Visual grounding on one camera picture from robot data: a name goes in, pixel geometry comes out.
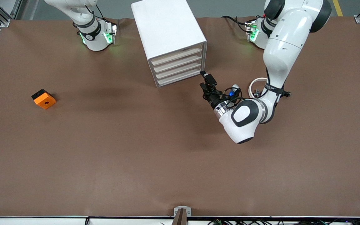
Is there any white drawer with button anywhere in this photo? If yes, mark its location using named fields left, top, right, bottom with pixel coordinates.
left=151, top=47, right=204, bottom=66

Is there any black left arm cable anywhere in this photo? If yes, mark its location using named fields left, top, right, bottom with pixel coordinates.
left=213, top=87, right=242, bottom=108

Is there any orange and black box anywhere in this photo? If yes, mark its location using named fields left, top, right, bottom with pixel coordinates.
left=31, top=89, right=57, bottom=110

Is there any brown table cover sheet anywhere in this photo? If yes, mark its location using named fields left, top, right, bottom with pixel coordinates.
left=0, top=17, right=360, bottom=218

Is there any black base power cable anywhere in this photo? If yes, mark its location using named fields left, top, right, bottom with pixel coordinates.
left=221, top=16, right=251, bottom=33

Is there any white curved plastic ring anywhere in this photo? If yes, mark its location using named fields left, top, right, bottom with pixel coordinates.
left=249, top=77, right=268, bottom=98

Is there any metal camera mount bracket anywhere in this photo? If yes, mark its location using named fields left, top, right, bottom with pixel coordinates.
left=172, top=206, right=192, bottom=225

